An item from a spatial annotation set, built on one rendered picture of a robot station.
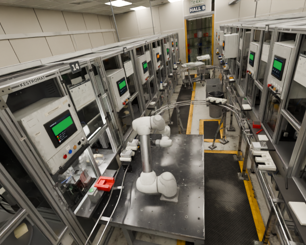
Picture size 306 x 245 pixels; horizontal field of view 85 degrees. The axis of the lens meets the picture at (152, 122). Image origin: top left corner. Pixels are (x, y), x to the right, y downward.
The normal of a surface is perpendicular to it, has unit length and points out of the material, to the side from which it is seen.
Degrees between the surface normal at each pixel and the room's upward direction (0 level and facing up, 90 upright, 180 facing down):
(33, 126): 90
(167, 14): 90
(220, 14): 90
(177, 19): 90
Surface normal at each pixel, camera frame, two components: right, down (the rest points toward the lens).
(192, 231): -0.15, -0.87
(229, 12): -0.25, 0.49
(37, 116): 0.96, 0.00
